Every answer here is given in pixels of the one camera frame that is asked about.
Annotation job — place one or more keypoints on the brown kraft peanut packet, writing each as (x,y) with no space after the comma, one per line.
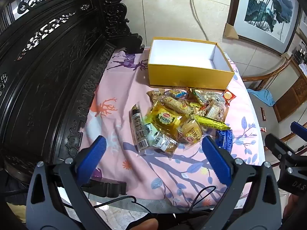
(156,95)

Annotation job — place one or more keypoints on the pink printed tablecloth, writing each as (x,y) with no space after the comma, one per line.
(148,177)

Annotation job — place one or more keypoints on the framed lotus painting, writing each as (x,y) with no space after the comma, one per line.
(263,9)

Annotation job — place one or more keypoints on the black plastic object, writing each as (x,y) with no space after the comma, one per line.
(108,186)

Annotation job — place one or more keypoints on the yellow cardboard box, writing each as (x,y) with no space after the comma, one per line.
(189,73)

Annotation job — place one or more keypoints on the clear white-label snack packet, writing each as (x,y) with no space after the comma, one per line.
(215,111)

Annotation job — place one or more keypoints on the clear round cookie packet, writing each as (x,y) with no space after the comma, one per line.
(208,97)

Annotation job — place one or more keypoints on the wooden chair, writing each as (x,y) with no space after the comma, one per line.
(266,74)

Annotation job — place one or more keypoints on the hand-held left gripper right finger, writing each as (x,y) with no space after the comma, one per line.
(215,158)

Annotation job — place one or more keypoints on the small blue candy packet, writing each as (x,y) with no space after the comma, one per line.
(178,94)

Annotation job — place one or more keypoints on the small yellow bread packet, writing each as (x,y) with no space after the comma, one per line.
(191,134)

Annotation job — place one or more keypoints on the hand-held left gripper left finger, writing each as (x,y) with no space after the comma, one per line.
(96,155)

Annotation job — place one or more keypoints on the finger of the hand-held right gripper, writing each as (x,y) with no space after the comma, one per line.
(298,128)
(275,143)

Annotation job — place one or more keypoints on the clear grain bar packet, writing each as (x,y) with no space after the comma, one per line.
(178,105)

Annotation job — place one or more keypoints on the dark carved wooden furniture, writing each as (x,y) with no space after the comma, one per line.
(48,76)

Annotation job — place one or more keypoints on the cardboard corner protector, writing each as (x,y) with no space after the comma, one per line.
(230,31)

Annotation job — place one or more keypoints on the framed picture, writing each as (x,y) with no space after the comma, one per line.
(303,28)

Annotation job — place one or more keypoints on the blue cloth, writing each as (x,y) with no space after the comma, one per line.
(262,97)

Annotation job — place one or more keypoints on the long yellow-green cracker packet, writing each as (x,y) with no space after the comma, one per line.
(211,121)

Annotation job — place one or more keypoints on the wooden cabinet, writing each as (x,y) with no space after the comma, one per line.
(295,93)

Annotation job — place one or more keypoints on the red round biscuit packet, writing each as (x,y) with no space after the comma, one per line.
(229,96)

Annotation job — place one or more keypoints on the dark brown stick packet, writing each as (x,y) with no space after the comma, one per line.
(138,127)

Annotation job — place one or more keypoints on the large yellow bread packet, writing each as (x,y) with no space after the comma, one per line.
(166,119)

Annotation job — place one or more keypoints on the blue ridged snack packet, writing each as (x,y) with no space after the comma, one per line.
(225,140)

